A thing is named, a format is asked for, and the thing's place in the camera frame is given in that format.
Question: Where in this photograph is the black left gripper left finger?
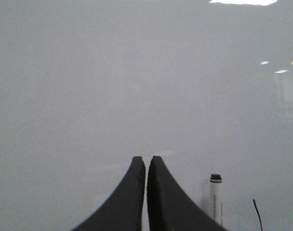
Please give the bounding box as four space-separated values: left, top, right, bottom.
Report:
73 156 146 231

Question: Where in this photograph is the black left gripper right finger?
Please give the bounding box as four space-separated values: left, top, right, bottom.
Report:
146 156 225 231

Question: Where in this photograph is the white whiteboard marker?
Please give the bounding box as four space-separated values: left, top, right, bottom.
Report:
209 173 223 226

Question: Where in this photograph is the whiteboard with aluminium frame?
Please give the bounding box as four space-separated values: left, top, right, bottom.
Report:
0 0 293 231

